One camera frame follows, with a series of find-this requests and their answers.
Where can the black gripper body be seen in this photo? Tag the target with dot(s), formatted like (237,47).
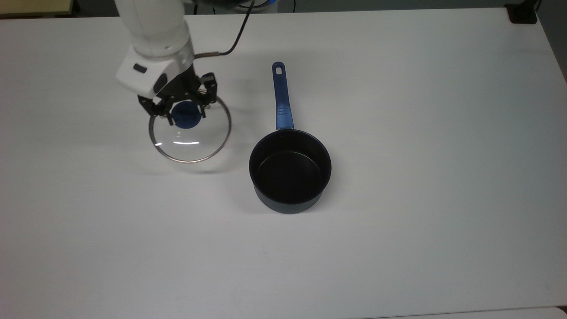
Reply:
(179,86)

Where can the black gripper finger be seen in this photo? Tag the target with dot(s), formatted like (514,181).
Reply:
(158,107)
(209,91)

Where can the glass lid with blue knob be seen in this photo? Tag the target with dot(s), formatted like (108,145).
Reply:
(186,118)

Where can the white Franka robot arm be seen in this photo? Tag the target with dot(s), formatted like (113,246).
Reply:
(150,26)

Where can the light wooden desk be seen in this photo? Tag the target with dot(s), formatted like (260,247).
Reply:
(35,6)

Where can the black clamp mount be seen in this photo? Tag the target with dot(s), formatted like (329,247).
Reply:
(522,13)

